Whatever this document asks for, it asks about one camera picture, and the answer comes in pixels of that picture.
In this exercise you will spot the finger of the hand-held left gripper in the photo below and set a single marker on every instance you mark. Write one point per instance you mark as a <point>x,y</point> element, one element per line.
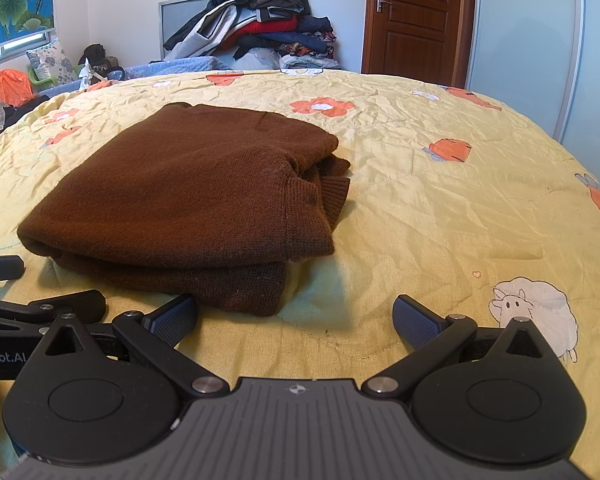
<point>80,305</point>
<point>2,267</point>

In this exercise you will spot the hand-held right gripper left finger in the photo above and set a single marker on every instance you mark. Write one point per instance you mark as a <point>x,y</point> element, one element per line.
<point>175,318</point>

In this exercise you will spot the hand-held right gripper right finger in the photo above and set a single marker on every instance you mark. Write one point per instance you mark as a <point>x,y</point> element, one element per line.
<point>415,321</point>

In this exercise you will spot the brown knit sweater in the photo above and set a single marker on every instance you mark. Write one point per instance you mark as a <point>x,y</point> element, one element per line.
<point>180,195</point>

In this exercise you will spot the heap of dark clothes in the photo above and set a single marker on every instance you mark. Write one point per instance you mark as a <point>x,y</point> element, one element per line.
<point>5,115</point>

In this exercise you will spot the pile of clothes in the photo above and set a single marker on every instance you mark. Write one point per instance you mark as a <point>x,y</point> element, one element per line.
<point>270,20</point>

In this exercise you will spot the yellow printed bedspread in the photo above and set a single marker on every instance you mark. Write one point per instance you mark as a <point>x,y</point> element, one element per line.
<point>430,235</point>

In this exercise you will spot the orange cloth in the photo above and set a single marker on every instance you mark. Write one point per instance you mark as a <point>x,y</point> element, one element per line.
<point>10,87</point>

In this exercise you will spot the green plastic stool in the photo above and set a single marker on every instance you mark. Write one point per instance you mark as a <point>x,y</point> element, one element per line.
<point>40,80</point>

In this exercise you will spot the white crumpled bag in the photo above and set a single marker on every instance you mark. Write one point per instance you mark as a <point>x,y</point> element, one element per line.
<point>90,75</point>

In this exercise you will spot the floral pillow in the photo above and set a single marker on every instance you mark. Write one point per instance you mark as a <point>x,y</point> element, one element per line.
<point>52,60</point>

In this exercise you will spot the black cloth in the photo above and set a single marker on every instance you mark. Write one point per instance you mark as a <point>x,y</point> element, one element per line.
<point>92,53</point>

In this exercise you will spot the blue quilted blanket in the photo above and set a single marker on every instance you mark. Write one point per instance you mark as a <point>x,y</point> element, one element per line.
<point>180,66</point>

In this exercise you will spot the white sliding wardrobe door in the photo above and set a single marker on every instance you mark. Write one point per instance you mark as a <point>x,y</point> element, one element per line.
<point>530,45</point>

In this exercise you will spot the brown wooden door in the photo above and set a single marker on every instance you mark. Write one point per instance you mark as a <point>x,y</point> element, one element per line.
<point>415,20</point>

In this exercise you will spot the grey framed panel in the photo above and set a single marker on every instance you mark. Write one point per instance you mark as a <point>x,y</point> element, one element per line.
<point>180,15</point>

